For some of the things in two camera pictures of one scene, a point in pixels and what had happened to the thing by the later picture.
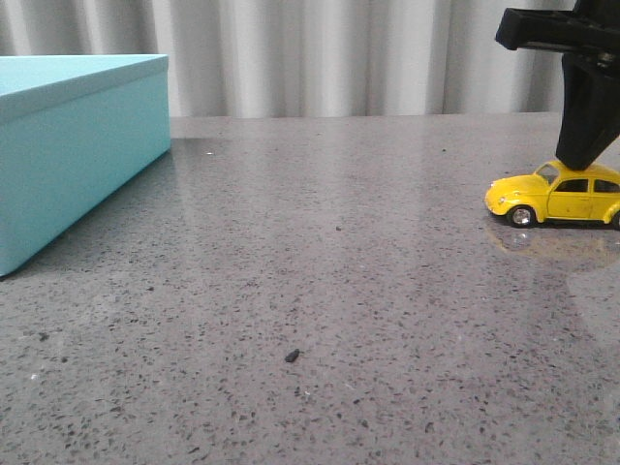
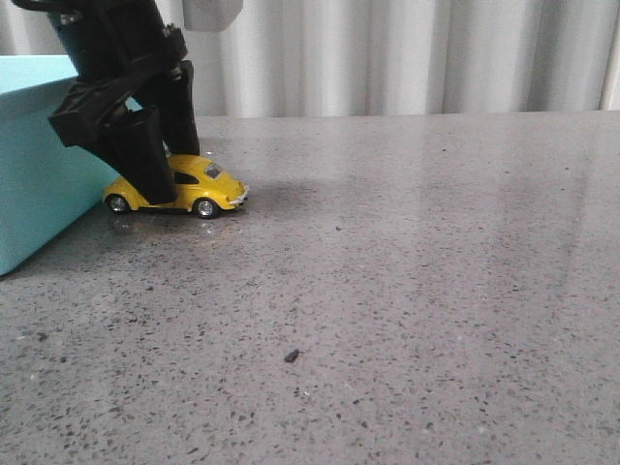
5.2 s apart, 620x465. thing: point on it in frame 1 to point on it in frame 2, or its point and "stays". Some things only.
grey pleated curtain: [306, 58] stays
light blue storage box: [74, 130] stays
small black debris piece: [292, 356] stays
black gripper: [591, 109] to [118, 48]
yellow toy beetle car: [556, 194] to [202, 186]
